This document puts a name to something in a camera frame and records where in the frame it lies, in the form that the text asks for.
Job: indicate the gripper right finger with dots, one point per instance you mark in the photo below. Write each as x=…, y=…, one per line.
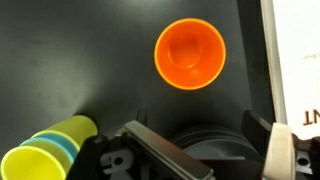
x=280, y=159

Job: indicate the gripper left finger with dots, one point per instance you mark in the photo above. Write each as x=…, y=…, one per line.
x=179, y=163

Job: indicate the orange plastic cup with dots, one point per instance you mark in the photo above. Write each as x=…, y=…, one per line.
x=189, y=54

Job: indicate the yellow-green plastic cup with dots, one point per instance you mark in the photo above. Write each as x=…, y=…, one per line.
x=70, y=133

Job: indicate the blue plastic cup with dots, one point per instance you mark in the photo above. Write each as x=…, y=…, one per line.
x=56, y=143

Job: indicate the yellow plastic cup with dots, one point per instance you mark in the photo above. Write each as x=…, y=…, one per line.
x=35, y=162

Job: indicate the stacked black bowls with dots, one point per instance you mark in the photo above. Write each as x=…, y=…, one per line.
x=214, y=142

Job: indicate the orange textbook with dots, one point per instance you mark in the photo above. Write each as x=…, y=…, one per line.
x=292, y=38

